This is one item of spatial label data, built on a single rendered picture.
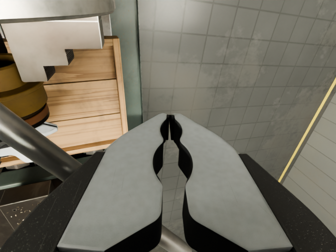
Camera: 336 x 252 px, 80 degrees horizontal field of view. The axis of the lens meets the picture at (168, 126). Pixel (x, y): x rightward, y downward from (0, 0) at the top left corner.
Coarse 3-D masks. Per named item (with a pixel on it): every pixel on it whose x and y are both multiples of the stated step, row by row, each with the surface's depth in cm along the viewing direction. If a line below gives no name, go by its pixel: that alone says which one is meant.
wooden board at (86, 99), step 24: (72, 72) 48; (96, 72) 49; (120, 72) 49; (48, 96) 49; (72, 96) 50; (96, 96) 52; (120, 96) 53; (48, 120) 52; (72, 120) 54; (96, 120) 56; (120, 120) 58; (72, 144) 57; (96, 144) 58
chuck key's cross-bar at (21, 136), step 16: (0, 112) 8; (0, 128) 8; (16, 128) 9; (32, 128) 9; (16, 144) 9; (32, 144) 9; (48, 144) 10; (32, 160) 9; (48, 160) 9; (64, 160) 10; (64, 176) 10; (160, 240) 13; (176, 240) 14
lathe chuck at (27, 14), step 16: (0, 0) 13; (16, 0) 13; (32, 0) 14; (48, 0) 15; (64, 0) 16; (80, 0) 17; (96, 0) 19; (112, 0) 26; (0, 16) 13; (16, 16) 14; (32, 16) 14; (48, 16) 15; (64, 16) 16; (80, 16) 18
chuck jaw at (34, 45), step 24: (24, 24) 23; (48, 24) 23; (72, 24) 24; (96, 24) 24; (24, 48) 24; (48, 48) 24; (72, 48) 25; (96, 48) 25; (24, 72) 25; (48, 72) 27
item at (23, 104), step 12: (0, 60) 28; (12, 60) 28; (0, 72) 24; (12, 72) 25; (0, 84) 25; (12, 84) 26; (24, 84) 27; (36, 84) 27; (0, 96) 24; (12, 96) 25; (24, 96) 26; (36, 96) 28; (12, 108) 26; (24, 108) 27; (36, 108) 28; (48, 108) 32; (24, 120) 28; (36, 120) 29
